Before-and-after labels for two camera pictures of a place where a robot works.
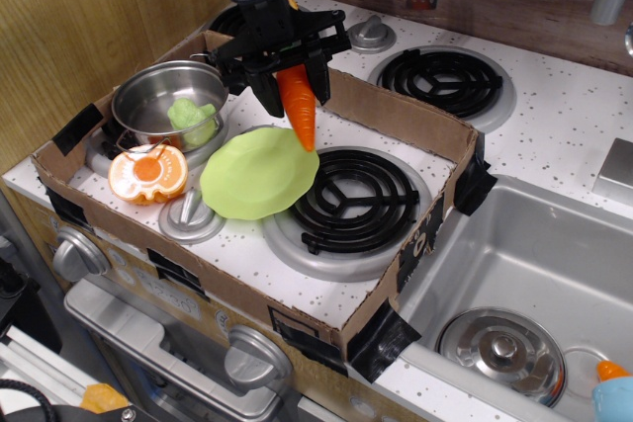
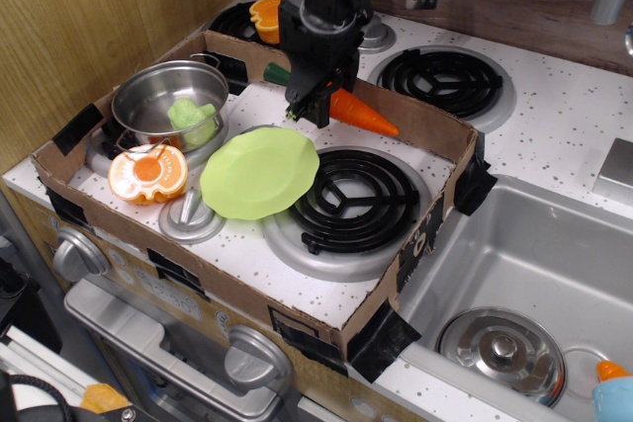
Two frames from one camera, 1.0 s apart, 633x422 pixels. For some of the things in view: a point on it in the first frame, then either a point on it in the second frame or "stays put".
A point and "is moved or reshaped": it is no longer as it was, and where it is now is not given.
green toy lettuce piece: (196, 122) stays put
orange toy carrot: (298, 95) is moved or reshaped
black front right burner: (359, 202) stays put
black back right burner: (446, 78) stays put
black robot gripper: (274, 34) → (322, 61)
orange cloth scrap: (100, 397) stays put
